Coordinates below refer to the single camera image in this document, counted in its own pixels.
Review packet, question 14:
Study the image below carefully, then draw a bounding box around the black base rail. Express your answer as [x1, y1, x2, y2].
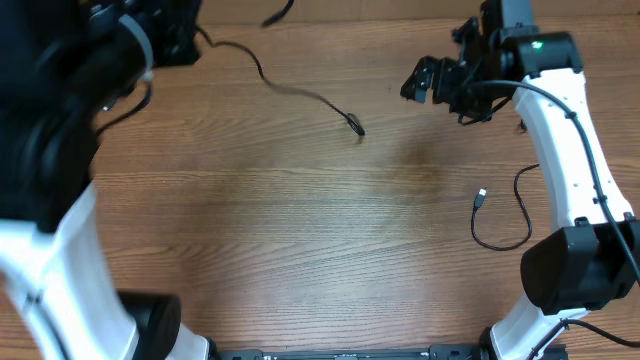
[209, 344, 569, 360]

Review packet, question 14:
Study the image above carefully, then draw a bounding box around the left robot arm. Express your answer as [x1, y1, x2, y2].
[1, 0, 217, 359]

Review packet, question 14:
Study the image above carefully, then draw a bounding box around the thick black usb-c cable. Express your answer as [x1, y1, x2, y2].
[194, 0, 367, 137]

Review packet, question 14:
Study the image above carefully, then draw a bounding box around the thin black usb cable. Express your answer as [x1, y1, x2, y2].
[469, 119, 542, 253]

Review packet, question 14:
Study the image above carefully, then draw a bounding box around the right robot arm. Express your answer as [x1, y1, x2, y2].
[401, 0, 639, 359]

